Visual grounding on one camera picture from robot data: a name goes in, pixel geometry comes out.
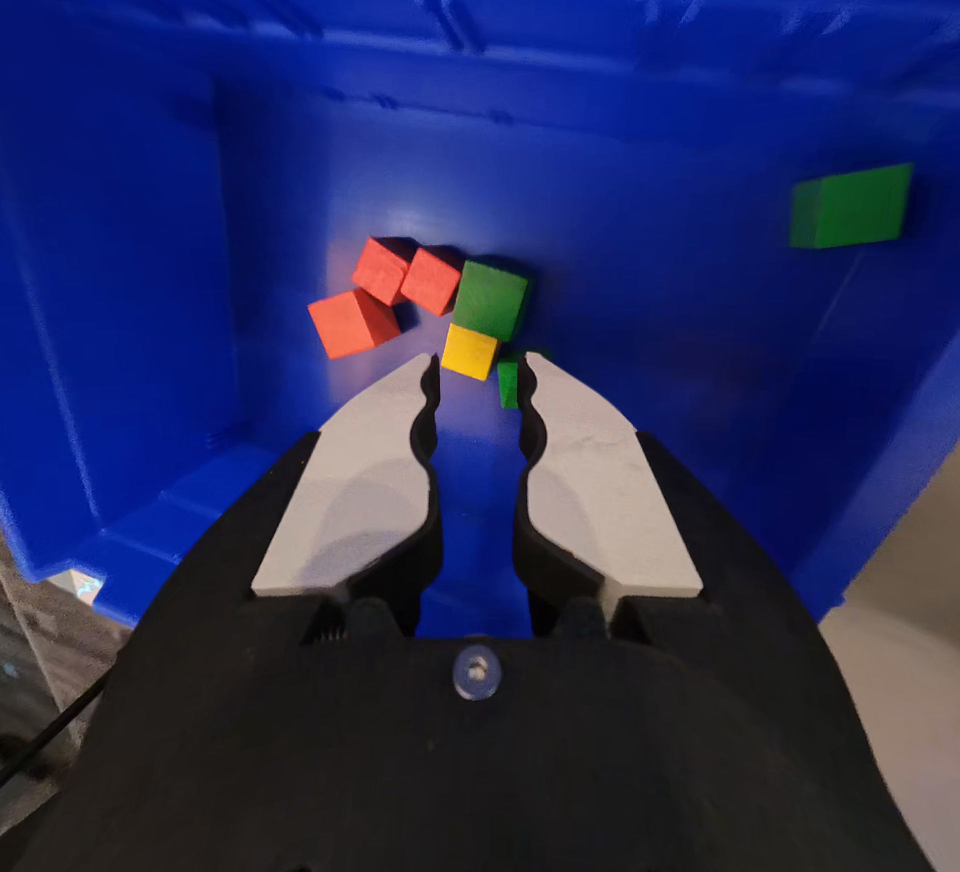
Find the blue plastic bin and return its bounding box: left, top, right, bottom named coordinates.
left=0, top=0, right=960, bottom=626

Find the green wooden cube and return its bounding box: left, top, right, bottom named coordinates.
left=789, top=163, right=915, bottom=249
left=497, top=350, right=552, bottom=410
left=452, top=259, right=531, bottom=344

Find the black cable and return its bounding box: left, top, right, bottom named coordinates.
left=0, top=683, right=106, bottom=791

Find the yellow wooden cube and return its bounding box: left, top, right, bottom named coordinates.
left=441, top=324, right=501, bottom=382

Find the red wooden cube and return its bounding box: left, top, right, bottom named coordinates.
left=351, top=236, right=417, bottom=307
left=401, top=245, right=464, bottom=318
left=307, top=288, right=402, bottom=361

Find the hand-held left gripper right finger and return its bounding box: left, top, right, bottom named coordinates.
left=512, top=350, right=706, bottom=637

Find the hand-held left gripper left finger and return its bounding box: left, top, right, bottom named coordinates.
left=249, top=351, right=445, bottom=637

